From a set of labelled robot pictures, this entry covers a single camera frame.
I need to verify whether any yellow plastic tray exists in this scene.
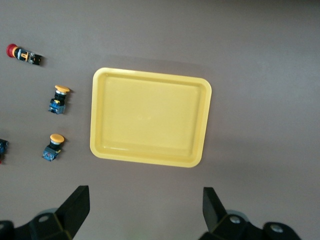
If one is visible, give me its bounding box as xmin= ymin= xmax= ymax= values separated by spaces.
xmin=89 ymin=67 xmax=213 ymax=169

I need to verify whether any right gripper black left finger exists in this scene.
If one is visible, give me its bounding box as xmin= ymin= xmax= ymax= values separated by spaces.
xmin=0 ymin=185 xmax=90 ymax=240

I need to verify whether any red button orange black body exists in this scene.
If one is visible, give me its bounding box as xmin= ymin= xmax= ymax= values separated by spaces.
xmin=6 ymin=43 xmax=44 ymax=66

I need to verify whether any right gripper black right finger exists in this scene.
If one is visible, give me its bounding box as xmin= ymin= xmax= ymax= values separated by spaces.
xmin=197 ymin=187 xmax=302 ymax=240

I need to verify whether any red button blue black body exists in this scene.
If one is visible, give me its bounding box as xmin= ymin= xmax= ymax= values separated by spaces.
xmin=0 ymin=138 xmax=9 ymax=165

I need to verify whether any yellow mushroom push button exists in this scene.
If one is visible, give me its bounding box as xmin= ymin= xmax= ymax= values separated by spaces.
xmin=47 ymin=84 xmax=71 ymax=115
xmin=41 ymin=133 xmax=65 ymax=162

